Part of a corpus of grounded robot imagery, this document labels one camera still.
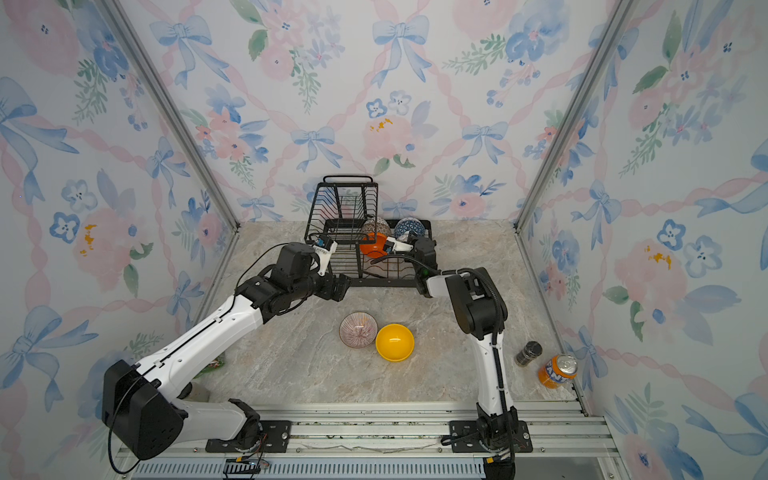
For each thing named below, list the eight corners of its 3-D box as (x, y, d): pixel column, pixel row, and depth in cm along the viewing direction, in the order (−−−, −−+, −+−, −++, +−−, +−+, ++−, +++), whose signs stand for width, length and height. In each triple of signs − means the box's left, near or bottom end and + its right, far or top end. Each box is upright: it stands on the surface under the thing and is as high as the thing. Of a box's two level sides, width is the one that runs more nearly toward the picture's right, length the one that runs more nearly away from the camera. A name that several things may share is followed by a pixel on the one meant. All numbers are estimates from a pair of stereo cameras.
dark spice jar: (514, 368, 86) (527, 354, 78) (511, 355, 89) (524, 341, 80) (530, 368, 86) (545, 354, 78) (526, 355, 89) (540, 341, 80)
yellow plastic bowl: (376, 365, 87) (375, 358, 83) (377, 331, 94) (376, 323, 90) (414, 365, 88) (415, 358, 83) (412, 331, 94) (413, 323, 90)
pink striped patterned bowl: (340, 349, 90) (337, 341, 86) (343, 319, 97) (341, 311, 92) (377, 349, 90) (377, 342, 86) (378, 319, 97) (378, 311, 92)
